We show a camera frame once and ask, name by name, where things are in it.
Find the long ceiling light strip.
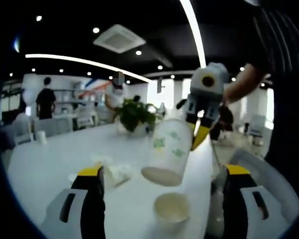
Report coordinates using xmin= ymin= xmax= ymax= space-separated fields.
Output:
xmin=179 ymin=0 xmax=206 ymax=68
xmin=24 ymin=53 xmax=152 ymax=83

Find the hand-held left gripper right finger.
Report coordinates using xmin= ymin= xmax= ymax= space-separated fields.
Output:
xmin=222 ymin=163 xmax=299 ymax=239

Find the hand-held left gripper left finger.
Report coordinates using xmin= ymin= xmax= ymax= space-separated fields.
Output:
xmin=40 ymin=166 xmax=107 ymax=239

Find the white table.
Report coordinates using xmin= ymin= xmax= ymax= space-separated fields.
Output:
xmin=6 ymin=121 xmax=215 ymax=239

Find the grey mesh chair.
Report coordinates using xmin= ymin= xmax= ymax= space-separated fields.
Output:
xmin=34 ymin=117 xmax=73 ymax=137

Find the person's black clothing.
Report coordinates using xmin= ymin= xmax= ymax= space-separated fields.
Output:
xmin=249 ymin=0 xmax=299 ymax=162

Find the white paper cup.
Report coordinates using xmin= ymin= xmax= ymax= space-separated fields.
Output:
xmin=36 ymin=130 xmax=47 ymax=145

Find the cluster of printed paper cups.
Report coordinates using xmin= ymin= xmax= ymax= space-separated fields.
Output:
xmin=89 ymin=153 xmax=138 ymax=189

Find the potted green plant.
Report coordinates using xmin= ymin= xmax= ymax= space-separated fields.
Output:
xmin=116 ymin=98 xmax=162 ymax=137

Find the ceiling air conditioner vent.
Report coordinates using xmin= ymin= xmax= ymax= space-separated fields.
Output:
xmin=93 ymin=24 xmax=147 ymax=53

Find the green printed paper cup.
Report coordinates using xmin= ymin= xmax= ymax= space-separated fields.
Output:
xmin=141 ymin=119 xmax=192 ymax=187
xmin=153 ymin=192 xmax=191 ymax=225

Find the white storage shelf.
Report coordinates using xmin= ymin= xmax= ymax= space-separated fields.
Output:
xmin=54 ymin=88 xmax=78 ymax=115

